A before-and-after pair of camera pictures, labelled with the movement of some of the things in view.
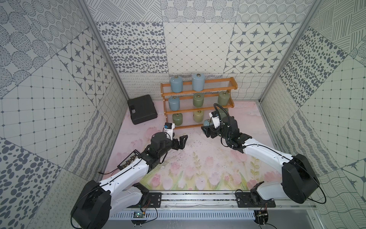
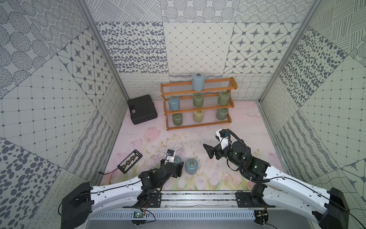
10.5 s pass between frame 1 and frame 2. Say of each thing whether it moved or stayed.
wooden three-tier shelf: stayed
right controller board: stayed
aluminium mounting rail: stayed
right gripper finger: moved
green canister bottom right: stayed
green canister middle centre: stayed
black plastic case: stayed
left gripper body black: moved
